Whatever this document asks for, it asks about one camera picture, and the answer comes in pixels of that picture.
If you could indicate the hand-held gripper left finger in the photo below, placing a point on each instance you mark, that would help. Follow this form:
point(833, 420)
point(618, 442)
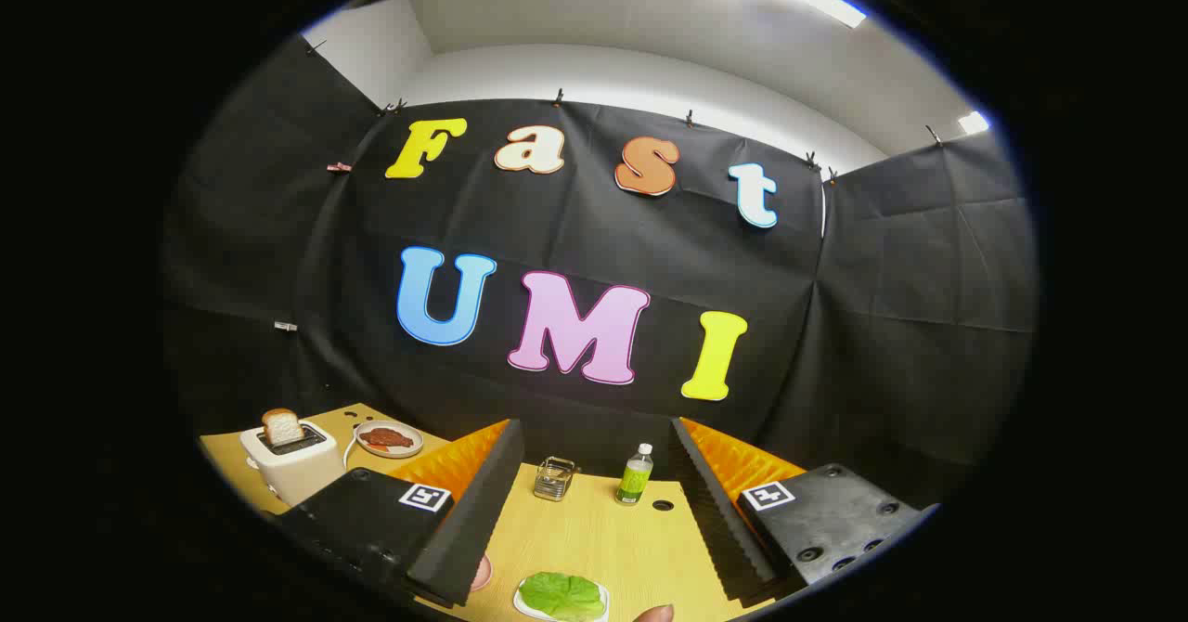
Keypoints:
point(473, 529)

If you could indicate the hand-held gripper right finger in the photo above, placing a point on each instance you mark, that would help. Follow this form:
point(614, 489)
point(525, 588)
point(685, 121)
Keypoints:
point(724, 529)

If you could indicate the green lettuce leaf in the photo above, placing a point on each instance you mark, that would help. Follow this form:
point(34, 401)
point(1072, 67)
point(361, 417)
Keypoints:
point(561, 596)

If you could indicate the toasted bread slice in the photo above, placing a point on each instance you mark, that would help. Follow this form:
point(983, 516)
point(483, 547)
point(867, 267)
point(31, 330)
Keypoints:
point(281, 427)

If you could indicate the pink round plate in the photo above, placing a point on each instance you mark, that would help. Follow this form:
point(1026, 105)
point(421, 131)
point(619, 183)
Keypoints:
point(482, 574)

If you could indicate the white square plate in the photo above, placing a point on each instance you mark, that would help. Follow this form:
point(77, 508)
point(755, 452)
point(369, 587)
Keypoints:
point(522, 606)

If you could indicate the green label bottle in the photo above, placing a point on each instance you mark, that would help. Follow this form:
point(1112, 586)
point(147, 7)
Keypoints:
point(635, 481)

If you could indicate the white round plate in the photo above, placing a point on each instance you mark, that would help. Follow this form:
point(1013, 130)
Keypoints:
point(415, 439)

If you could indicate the brown meat slice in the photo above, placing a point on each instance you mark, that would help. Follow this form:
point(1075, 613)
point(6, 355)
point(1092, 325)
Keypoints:
point(385, 437)

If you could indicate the white toaster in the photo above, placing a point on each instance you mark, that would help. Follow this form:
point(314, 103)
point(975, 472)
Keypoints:
point(297, 473)

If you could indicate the black backdrop cloth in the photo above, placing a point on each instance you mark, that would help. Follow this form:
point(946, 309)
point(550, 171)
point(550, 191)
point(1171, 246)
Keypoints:
point(594, 232)

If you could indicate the small ceiling light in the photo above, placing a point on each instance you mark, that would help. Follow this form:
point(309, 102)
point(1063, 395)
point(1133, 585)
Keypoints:
point(973, 123)

